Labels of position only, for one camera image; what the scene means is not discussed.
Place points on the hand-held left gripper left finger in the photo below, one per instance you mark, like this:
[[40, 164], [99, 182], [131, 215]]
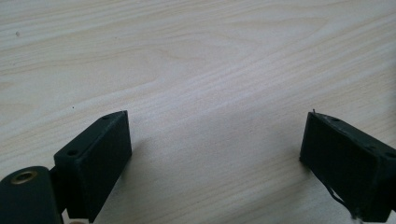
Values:
[[93, 161]]

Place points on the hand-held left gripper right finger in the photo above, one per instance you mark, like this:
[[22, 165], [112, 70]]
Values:
[[348, 161]]

